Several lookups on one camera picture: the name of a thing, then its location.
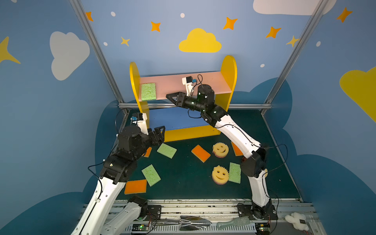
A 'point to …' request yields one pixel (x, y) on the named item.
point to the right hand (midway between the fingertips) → (169, 94)
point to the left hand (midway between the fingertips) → (156, 126)
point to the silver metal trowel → (187, 223)
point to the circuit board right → (263, 228)
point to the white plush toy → (298, 220)
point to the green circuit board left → (140, 227)
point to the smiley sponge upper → (220, 150)
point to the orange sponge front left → (135, 186)
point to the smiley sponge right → (266, 173)
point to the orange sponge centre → (200, 153)
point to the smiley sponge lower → (220, 175)
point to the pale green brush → (243, 221)
